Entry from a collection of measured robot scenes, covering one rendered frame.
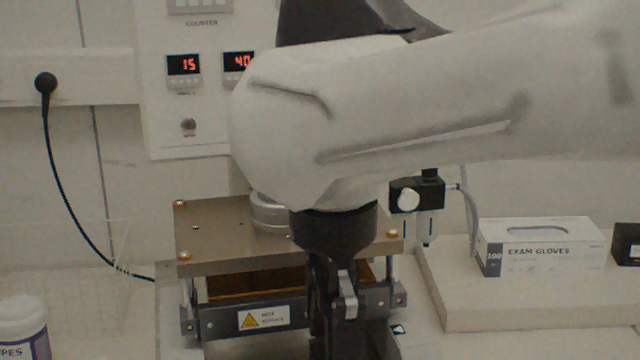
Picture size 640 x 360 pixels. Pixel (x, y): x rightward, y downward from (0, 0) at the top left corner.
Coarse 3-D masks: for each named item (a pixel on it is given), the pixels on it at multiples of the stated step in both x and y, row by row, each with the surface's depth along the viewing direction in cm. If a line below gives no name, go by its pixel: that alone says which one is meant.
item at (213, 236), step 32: (256, 192) 94; (192, 224) 94; (224, 224) 94; (256, 224) 92; (288, 224) 91; (384, 224) 93; (192, 256) 86; (224, 256) 86; (256, 256) 86; (288, 256) 87
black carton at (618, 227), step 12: (624, 228) 147; (636, 228) 146; (612, 240) 150; (624, 240) 144; (636, 240) 144; (612, 252) 150; (624, 252) 145; (636, 252) 145; (624, 264) 146; (636, 264) 146
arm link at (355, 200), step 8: (384, 184) 60; (352, 192) 57; (360, 192) 57; (368, 192) 58; (376, 192) 59; (328, 200) 57; (336, 200) 57; (344, 200) 57; (352, 200) 58; (360, 200) 58; (368, 200) 58; (312, 208) 59; (320, 208) 59; (328, 208) 58; (336, 208) 58; (344, 208) 59; (352, 208) 59
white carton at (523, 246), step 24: (528, 216) 151; (552, 216) 151; (576, 216) 151; (480, 240) 145; (504, 240) 142; (528, 240) 142; (552, 240) 141; (576, 240) 141; (600, 240) 142; (480, 264) 146; (504, 264) 142; (528, 264) 142; (552, 264) 142; (576, 264) 142; (600, 264) 142
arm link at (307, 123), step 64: (576, 0) 30; (256, 64) 44; (320, 64) 41; (384, 64) 36; (448, 64) 33; (512, 64) 31; (576, 64) 29; (256, 128) 43; (320, 128) 40; (384, 128) 37; (448, 128) 34; (512, 128) 32; (576, 128) 30; (320, 192) 43
